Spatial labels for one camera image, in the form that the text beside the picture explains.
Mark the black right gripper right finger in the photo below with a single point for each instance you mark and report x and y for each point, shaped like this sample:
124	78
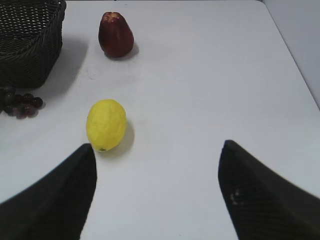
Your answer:
263	205

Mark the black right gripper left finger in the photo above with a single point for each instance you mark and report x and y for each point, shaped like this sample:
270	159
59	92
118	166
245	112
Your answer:
55	207

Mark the dark red apple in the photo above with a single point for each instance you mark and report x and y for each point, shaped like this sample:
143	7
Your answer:
115	37

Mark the black woven basket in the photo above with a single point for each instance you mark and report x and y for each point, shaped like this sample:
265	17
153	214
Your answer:
30	40

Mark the yellow lemon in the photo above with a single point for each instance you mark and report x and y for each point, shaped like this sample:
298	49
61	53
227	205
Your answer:
106	125

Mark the purple grape bunch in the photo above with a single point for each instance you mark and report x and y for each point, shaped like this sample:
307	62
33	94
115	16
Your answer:
17	105

